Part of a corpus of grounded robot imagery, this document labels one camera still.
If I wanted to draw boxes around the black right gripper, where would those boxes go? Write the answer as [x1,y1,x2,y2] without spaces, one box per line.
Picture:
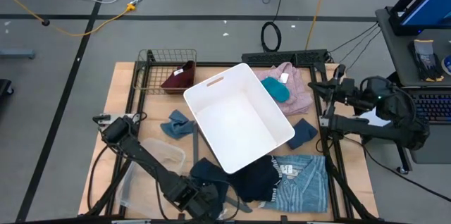
[308,77,357,107]

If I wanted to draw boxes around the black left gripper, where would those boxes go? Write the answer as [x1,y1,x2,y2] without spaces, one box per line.
[168,177,223,223]

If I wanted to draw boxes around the pink shirt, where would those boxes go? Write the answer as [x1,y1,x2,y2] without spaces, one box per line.
[254,61,314,117]

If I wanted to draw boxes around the teal small cloth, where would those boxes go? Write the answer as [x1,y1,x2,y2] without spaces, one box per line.
[260,76,291,104]

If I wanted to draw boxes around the navy small cloth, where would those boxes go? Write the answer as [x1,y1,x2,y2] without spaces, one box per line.
[285,118,319,150]

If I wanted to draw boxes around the dark navy printed garment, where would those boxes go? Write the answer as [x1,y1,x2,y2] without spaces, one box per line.
[230,155,283,204]

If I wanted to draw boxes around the slate blue cloth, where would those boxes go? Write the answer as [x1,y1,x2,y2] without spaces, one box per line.
[160,109,196,140]

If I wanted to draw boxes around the blue striped shirt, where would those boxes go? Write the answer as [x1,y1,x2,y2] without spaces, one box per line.
[259,154,330,214]

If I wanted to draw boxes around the clear plastic bin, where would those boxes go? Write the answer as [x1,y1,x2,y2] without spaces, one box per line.
[116,137,187,218]

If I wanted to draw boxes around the white paper sheet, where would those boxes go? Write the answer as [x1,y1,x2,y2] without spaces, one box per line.
[357,107,393,128]

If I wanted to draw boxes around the grey side desk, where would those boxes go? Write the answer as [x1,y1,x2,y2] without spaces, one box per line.
[375,5,451,165]

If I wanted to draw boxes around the white plastic laundry basket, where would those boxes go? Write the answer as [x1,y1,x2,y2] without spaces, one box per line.
[183,62,296,175]

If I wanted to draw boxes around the grey black work gloves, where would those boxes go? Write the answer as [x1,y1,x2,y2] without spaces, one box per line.
[408,39,445,82]

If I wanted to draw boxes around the black backlit keyboard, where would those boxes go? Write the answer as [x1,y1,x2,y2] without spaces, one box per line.
[410,88,451,125]

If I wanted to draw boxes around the maroon cloth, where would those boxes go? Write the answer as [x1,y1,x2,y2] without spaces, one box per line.
[160,60,197,94]

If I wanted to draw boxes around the tape roll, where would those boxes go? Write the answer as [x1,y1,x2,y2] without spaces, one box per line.
[440,54,451,76]

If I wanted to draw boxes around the computer monitor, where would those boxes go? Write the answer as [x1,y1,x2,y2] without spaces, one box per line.
[389,0,451,37]

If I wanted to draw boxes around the black caster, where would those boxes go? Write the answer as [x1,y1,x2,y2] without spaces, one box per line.
[0,78,15,97]

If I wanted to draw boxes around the grey stand foot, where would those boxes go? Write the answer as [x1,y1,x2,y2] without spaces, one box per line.
[0,49,36,60]

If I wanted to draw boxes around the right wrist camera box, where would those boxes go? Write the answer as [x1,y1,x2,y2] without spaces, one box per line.
[332,63,347,81]

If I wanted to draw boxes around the black perforated cable tray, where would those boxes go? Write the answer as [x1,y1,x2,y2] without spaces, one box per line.
[241,49,329,66]

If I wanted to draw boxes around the thin black desk cable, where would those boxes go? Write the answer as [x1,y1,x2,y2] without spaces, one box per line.
[339,27,383,64]
[328,22,381,54]

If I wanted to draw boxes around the coiled black cable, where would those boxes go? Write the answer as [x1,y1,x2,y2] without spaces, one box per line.
[260,21,283,53]

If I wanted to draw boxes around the yellow extension cable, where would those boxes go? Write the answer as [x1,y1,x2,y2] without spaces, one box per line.
[304,0,334,51]
[0,0,137,37]

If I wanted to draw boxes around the black arm base cable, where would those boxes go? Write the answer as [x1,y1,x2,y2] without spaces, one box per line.
[86,144,111,213]

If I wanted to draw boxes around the black aluminium table frame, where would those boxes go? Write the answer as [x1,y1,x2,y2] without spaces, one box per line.
[84,60,380,224]

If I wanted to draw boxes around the long black floor cable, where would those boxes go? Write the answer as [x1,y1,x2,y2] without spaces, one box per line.
[343,135,451,204]

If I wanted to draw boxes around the wire mesh basket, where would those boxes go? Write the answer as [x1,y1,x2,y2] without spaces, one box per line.
[132,48,198,95]

